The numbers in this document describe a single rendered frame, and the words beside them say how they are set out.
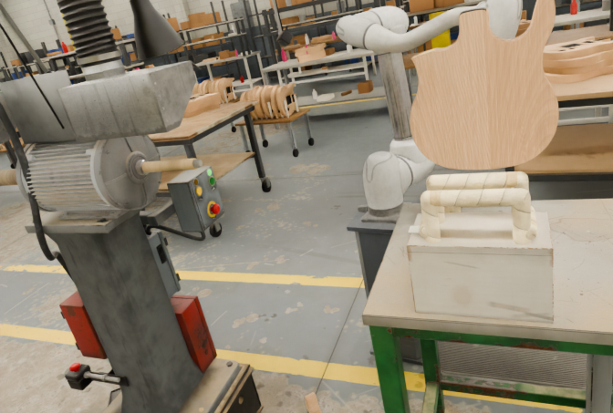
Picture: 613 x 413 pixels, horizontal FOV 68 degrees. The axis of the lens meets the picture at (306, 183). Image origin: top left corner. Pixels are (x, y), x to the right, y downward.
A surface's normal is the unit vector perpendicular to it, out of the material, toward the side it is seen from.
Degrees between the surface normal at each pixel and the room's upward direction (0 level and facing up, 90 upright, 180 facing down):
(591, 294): 0
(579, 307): 0
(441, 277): 90
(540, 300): 90
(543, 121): 91
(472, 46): 91
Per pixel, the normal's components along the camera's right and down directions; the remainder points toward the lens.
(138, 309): 0.92, -0.04
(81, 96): -0.34, 0.40
